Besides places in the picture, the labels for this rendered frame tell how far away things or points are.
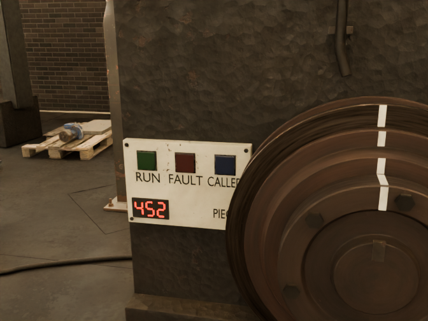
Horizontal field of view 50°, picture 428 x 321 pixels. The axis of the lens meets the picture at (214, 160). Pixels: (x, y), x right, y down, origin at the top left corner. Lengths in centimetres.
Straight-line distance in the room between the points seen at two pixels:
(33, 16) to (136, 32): 720
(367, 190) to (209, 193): 36
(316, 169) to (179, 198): 34
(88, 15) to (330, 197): 710
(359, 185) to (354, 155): 6
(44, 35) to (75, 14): 65
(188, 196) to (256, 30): 35
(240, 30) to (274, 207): 33
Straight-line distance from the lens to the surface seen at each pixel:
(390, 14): 85
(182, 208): 94
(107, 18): 356
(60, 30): 786
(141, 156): 92
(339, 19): 82
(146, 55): 90
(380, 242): 68
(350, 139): 70
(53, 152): 532
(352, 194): 65
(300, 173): 71
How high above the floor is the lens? 147
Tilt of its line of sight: 17 degrees down
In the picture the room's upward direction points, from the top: 1 degrees counter-clockwise
